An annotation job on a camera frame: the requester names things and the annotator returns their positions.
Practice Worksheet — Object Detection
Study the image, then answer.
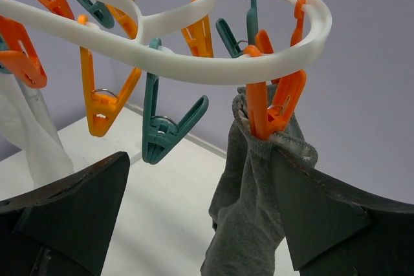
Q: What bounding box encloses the orange clip holding sock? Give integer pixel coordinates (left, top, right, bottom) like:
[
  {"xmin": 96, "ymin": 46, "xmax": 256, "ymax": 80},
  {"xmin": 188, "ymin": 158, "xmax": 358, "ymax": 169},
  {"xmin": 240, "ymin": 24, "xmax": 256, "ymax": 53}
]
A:
[{"xmin": 243, "ymin": 29, "xmax": 307, "ymax": 141}]

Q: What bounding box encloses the white clip hanger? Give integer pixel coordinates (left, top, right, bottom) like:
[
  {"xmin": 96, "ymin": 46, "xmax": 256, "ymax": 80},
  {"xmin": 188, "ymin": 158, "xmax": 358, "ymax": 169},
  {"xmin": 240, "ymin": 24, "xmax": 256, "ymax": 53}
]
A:
[{"xmin": 0, "ymin": 0, "xmax": 333, "ymax": 165}]

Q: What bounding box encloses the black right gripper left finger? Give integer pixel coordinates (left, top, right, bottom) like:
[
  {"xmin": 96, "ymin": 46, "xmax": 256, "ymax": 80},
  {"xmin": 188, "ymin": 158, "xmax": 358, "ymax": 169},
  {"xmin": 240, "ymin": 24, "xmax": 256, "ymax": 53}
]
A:
[{"xmin": 1, "ymin": 151, "xmax": 130, "ymax": 275}]

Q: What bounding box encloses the white clothes rack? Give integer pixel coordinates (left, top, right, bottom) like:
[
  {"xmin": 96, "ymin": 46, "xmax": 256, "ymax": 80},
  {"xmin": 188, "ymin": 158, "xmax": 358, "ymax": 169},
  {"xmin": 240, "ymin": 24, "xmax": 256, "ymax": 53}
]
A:
[{"xmin": 17, "ymin": 80, "xmax": 226, "ymax": 159}]

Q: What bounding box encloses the white sock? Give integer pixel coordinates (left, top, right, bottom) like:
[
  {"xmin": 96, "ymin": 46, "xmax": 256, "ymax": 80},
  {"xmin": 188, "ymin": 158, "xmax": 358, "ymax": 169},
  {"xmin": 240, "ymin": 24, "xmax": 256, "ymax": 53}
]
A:
[{"xmin": 1, "ymin": 74, "xmax": 74, "ymax": 188}]

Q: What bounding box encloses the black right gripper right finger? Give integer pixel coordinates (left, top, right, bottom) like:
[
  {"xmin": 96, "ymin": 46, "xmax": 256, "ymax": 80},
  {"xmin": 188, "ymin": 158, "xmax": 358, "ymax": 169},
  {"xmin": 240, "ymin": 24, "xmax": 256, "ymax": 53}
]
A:
[{"xmin": 271, "ymin": 151, "xmax": 413, "ymax": 275}]

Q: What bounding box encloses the teal clip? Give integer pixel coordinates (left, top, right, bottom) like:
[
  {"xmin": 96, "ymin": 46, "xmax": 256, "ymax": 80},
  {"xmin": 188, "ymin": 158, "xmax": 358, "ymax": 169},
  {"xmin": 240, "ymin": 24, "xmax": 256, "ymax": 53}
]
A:
[{"xmin": 141, "ymin": 38, "xmax": 210, "ymax": 165}]

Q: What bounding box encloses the grey sock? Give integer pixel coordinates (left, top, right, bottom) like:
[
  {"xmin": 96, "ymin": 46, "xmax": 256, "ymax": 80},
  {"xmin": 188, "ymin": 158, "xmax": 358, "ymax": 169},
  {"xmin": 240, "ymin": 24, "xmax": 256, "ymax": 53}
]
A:
[{"xmin": 201, "ymin": 87, "xmax": 318, "ymax": 275}]

